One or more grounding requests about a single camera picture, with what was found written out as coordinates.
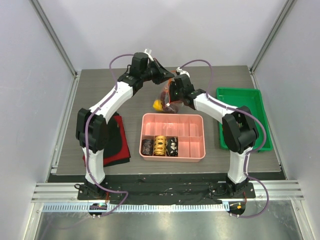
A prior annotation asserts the dark patterned tape roll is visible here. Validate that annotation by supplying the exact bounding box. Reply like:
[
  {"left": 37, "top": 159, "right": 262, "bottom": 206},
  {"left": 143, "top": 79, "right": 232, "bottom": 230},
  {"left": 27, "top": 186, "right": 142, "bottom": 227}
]
[{"left": 141, "top": 139, "right": 154, "bottom": 156}]

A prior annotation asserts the red cloth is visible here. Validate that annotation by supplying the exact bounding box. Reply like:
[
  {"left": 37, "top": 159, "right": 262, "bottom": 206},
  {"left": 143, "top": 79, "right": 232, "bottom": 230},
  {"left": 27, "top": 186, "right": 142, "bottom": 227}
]
[{"left": 82, "top": 114, "right": 132, "bottom": 168}]

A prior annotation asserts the gold patterned tape roll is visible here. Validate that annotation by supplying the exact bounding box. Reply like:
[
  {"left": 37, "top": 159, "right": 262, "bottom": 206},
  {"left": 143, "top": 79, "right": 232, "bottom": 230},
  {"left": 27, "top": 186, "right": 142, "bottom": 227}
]
[{"left": 153, "top": 135, "right": 167, "bottom": 157}]

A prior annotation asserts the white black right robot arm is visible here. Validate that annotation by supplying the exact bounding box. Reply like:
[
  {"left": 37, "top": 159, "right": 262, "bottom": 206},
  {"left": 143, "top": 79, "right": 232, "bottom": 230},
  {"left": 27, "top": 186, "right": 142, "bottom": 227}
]
[{"left": 169, "top": 73, "right": 259, "bottom": 198}]

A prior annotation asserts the clear zip bag orange seal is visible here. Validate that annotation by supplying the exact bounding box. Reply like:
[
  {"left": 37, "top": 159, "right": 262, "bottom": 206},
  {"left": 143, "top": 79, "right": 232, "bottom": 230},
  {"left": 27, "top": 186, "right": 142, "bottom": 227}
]
[{"left": 152, "top": 78, "right": 184, "bottom": 114}]

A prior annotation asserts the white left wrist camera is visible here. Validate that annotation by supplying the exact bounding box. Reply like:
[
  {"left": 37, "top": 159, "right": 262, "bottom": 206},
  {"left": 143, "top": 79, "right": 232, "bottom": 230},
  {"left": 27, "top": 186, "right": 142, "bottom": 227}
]
[{"left": 144, "top": 48, "right": 154, "bottom": 62}]

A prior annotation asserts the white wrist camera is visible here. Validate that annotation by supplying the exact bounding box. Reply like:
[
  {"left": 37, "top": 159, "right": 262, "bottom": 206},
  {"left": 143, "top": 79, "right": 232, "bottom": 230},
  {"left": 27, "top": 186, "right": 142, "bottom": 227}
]
[
  {"left": 144, "top": 48, "right": 154, "bottom": 62},
  {"left": 175, "top": 67, "right": 190, "bottom": 78}
]

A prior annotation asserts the green plastic bin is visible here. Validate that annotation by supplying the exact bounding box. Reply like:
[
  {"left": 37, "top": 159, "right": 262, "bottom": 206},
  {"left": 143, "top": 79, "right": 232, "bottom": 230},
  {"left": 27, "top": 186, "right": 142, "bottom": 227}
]
[{"left": 215, "top": 86, "right": 274, "bottom": 152}]

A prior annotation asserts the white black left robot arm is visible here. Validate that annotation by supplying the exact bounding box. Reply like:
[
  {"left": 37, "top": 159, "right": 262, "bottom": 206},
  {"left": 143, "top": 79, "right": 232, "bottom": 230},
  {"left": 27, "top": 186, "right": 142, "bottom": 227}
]
[{"left": 75, "top": 52, "right": 174, "bottom": 200}]

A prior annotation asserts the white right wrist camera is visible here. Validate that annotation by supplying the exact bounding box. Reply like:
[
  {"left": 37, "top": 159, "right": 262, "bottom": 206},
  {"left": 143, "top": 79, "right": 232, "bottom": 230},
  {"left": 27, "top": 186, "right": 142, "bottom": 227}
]
[{"left": 175, "top": 67, "right": 190, "bottom": 78}]

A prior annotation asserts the yellow fake fruit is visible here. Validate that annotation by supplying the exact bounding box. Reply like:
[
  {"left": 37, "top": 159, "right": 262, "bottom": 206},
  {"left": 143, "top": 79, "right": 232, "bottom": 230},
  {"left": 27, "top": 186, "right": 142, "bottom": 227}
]
[{"left": 152, "top": 99, "right": 164, "bottom": 112}]

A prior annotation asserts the pink divided organizer tray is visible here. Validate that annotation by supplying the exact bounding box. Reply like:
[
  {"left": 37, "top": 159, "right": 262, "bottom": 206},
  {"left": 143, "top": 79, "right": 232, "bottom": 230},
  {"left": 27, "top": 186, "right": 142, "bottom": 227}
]
[{"left": 139, "top": 113, "right": 206, "bottom": 163}]

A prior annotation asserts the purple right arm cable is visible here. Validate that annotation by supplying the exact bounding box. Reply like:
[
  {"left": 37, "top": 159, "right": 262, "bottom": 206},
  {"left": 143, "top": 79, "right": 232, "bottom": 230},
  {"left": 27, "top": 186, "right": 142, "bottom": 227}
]
[{"left": 176, "top": 59, "right": 270, "bottom": 219}]

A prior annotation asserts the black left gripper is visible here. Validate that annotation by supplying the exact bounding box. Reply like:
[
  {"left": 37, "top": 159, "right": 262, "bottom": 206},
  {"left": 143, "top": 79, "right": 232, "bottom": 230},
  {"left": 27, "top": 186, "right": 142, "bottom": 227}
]
[{"left": 141, "top": 58, "right": 174, "bottom": 85}]

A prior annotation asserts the black white patterned tape roll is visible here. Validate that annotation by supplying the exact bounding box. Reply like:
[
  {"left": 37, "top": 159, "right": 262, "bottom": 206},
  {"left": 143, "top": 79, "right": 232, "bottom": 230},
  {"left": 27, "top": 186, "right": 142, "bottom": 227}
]
[{"left": 166, "top": 137, "right": 179, "bottom": 157}]

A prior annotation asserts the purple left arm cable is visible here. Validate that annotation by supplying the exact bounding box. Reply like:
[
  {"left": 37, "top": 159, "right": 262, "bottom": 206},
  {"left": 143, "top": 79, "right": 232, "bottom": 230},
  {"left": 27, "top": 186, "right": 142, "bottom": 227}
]
[{"left": 84, "top": 53, "right": 138, "bottom": 217}]

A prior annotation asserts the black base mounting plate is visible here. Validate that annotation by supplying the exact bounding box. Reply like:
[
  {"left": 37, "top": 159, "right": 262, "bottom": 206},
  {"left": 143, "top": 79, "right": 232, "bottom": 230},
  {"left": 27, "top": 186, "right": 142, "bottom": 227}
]
[{"left": 74, "top": 182, "right": 256, "bottom": 202}]

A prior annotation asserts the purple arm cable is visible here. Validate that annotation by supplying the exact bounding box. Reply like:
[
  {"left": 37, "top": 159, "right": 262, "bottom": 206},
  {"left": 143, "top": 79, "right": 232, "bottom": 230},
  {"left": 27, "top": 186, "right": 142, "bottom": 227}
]
[
  {"left": 176, "top": 59, "right": 270, "bottom": 219},
  {"left": 84, "top": 53, "right": 138, "bottom": 217}
]

